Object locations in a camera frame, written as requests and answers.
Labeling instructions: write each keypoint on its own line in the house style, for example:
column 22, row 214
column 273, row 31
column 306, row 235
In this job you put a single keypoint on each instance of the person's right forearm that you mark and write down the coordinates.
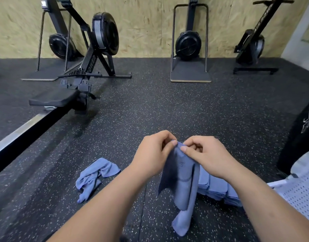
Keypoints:
column 275, row 206

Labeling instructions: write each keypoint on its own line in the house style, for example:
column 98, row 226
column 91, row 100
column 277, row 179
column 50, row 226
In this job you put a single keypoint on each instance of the black printed punching bag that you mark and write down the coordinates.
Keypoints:
column 300, row 138

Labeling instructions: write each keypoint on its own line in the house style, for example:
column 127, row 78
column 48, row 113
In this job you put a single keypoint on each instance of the white perforated metal rack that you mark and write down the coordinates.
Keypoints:
column 300, row 191

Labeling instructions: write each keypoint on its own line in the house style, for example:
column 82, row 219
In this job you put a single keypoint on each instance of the black ski trainer grey platform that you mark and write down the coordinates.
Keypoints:
column 56, row 45

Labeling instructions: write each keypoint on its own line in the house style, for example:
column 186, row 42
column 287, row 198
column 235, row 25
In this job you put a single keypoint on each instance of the person's left forearm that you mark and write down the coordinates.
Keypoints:
column 96, row 211

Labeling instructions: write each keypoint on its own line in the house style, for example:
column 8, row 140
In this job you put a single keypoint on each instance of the black ski trainer wooden-edged platform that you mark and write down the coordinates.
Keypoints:
column 188, row 45

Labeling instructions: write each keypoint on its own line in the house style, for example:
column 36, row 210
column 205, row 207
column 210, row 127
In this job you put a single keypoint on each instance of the person's right hand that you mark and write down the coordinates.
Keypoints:
column 212, row 156

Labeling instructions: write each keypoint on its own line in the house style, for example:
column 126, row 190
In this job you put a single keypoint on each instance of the person's left hand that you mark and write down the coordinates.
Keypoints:
column 152, row 156

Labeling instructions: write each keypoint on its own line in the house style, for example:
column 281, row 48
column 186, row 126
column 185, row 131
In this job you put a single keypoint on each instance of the black rowing machine with rail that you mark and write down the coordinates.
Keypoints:
column 43, row 105

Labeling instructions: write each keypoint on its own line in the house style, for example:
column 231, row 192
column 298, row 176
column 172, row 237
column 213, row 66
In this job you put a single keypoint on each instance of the plain blue towel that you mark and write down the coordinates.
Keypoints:
column 182, row 184

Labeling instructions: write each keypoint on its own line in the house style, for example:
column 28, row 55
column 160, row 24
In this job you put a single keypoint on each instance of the blue towel pile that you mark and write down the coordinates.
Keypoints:
column 94, row 176

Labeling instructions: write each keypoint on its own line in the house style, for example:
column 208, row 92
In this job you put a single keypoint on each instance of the black upright exercise machine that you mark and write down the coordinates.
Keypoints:
column 250, row 45

